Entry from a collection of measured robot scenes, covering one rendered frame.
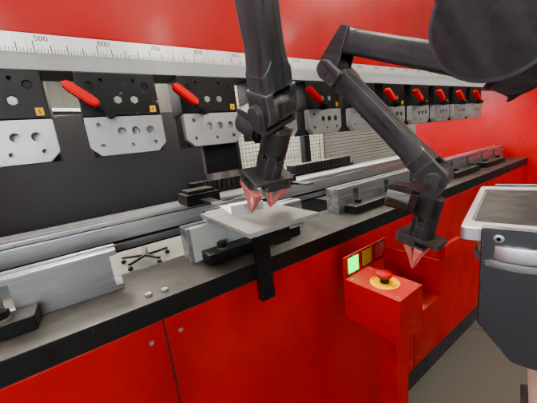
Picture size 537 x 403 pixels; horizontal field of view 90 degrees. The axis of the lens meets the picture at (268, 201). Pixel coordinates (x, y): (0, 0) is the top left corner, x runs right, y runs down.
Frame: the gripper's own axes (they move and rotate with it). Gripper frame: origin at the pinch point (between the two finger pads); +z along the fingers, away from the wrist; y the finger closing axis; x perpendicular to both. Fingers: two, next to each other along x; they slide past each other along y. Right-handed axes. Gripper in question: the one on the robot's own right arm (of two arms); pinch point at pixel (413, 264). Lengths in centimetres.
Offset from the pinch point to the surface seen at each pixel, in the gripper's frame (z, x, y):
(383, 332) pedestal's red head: 12.1, 15.2, -2.7
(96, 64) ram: -47, 59, 45
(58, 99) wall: -17, 53, 728
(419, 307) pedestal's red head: 6.5, 6.5, -6.0
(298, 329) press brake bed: 21.8, 25.1, 16.4
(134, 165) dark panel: -14, 47, 92
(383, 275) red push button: -0.2, 11.3, 2.1
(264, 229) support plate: -17.6, 40.5, 12.7
